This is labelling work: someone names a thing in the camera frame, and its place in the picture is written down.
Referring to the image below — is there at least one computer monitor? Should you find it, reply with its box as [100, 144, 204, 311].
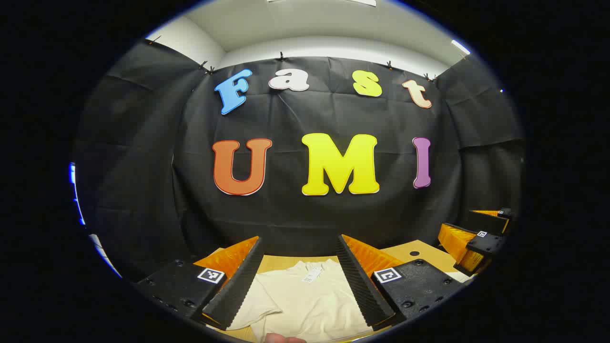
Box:
[68, 162, 87, 225]

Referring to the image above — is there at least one black backdrop cloth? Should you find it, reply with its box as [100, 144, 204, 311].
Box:
[71, 38, 525, 282]

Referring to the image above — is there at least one cream white long-sleeved garment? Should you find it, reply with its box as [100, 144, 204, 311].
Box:
[224, 259, 377, 343]

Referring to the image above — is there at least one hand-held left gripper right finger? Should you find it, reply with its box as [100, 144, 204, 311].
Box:
[336, 234, 465, 332]

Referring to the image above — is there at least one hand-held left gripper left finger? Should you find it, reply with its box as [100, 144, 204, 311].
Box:
[135, 236, 265, 331]

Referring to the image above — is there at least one white desk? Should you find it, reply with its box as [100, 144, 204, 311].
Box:
[90, 233, 122, 278]

